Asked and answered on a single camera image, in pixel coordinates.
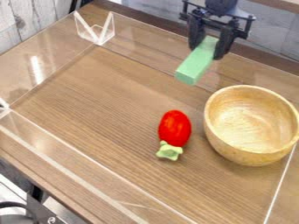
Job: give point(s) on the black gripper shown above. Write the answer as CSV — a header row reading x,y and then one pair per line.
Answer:
x,y
222,16

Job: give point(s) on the green foam stick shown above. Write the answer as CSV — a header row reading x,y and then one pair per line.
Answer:
x,y
198,61

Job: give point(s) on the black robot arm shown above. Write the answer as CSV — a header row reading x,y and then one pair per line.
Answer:
x,y
224,17

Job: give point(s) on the brown wooden bowl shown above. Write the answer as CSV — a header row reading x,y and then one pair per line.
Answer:
x,y
252,124

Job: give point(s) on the red plush strawberry toy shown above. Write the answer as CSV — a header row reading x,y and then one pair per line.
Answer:
x,y
174,132

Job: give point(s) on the clear acrylic tray wall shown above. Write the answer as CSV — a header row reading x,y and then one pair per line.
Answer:
x,y
85,90

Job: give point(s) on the black metal stand bracket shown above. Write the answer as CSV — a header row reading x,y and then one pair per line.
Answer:
x,y
25,209

